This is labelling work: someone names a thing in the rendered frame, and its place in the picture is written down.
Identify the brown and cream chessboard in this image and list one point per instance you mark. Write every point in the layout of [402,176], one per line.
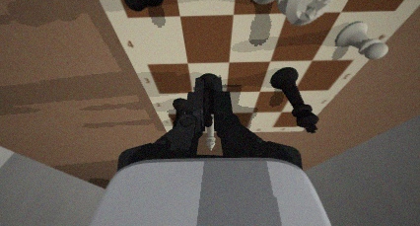
[245,43]

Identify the white pawn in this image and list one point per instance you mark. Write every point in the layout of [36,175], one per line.
[355,35]

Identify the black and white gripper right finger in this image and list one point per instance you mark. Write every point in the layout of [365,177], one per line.
[240,141]

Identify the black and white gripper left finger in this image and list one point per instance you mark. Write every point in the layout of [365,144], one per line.
[180,142]

